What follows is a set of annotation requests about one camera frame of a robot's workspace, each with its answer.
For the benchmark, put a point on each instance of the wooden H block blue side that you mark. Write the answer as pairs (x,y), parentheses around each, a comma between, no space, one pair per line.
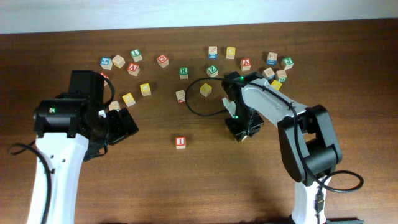
(271,58)

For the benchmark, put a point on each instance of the green letter J block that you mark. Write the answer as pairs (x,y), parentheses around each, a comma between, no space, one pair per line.
(287,63)

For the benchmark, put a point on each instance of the blue letter G block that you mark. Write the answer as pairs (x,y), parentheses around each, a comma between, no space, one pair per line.
(106,63)

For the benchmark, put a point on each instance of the wooden block green side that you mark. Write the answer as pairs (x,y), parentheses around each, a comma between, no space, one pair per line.
(281,76)

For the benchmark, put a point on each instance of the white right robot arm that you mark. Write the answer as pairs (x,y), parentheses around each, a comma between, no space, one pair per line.
(309,147)

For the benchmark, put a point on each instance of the red number 6 block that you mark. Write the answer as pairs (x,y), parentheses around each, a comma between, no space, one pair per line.
(105,77)

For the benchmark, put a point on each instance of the red letter Q block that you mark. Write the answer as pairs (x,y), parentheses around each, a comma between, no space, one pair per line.
(163,60)

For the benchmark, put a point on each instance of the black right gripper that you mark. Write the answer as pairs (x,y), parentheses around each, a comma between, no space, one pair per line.
(239,131)

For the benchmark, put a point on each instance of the plain wooden K block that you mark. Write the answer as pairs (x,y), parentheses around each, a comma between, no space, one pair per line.
(114,106)

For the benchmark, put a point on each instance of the yellow block mid centre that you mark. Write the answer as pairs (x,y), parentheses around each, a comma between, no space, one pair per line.
(205,90)

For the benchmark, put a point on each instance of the plain wooden block top left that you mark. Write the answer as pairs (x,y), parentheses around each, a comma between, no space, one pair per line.
(118,61)

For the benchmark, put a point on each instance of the green letter R block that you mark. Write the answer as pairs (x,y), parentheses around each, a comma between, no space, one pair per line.
(183,72)

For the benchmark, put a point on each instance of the yellow framed wooden block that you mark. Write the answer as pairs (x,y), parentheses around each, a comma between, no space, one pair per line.
(145,89)

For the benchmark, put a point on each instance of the yellow block right cluster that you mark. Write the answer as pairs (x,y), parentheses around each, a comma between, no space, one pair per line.
(276,84)

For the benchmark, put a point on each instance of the red letter a block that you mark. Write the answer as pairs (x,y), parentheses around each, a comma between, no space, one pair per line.
(133,69)
(245,64)

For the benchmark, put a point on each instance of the yellow block top row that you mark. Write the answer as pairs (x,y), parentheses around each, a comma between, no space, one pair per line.
(230,52)

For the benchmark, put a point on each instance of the yellow letter G block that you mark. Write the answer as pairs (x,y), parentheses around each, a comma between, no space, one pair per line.
(129,99)

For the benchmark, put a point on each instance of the wooden block blue edge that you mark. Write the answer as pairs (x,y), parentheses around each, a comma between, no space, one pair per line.
(269,74)

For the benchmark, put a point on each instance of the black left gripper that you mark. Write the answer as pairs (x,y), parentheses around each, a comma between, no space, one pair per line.
(125,126)

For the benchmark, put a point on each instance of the red letter I block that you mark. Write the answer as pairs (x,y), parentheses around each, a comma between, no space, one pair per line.
(180,142)

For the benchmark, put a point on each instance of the green letter L block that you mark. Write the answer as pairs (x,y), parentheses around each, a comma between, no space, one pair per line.
(136,55)

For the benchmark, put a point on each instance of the green letter Z block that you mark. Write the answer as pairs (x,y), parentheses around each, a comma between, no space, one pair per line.
(212,71)

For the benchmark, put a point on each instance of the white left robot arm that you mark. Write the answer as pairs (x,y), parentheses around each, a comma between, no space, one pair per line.
(59,161)

